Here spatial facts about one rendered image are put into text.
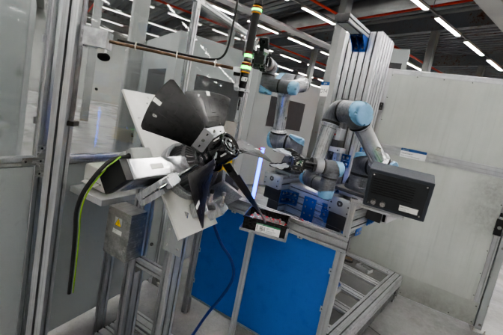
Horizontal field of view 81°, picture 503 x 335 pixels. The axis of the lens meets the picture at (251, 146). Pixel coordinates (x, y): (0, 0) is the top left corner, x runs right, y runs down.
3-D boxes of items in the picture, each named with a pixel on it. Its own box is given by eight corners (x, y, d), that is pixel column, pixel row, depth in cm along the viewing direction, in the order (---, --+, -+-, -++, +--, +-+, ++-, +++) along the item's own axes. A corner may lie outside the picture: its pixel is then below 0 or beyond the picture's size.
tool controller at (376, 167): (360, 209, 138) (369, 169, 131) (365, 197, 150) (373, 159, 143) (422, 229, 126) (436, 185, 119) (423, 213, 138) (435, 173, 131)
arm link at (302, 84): (313, 94, 200) (294, 99, 157) (297, 91, 204) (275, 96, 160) (316, 77, 197) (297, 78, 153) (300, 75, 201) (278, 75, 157)
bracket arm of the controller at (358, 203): (349, 203, 143) (350, 198, 142) (350, 203, 145) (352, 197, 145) (403, 220, 132) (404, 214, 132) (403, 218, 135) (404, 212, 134)
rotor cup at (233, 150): (204, 174, 120) (228, 160, 114) (191, 143, 122) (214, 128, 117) (224, 171, 132) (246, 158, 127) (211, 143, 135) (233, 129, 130)
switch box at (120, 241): (119, 244, 142) (126, 201, 140) (141, 256, 136) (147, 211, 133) (102, 250, 134) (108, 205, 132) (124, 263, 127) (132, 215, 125)
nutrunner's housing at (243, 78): (236, 96, 128) (257, -13, 123) (236, 96, 132) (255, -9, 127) (245, 97, 129) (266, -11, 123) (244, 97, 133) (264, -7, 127)
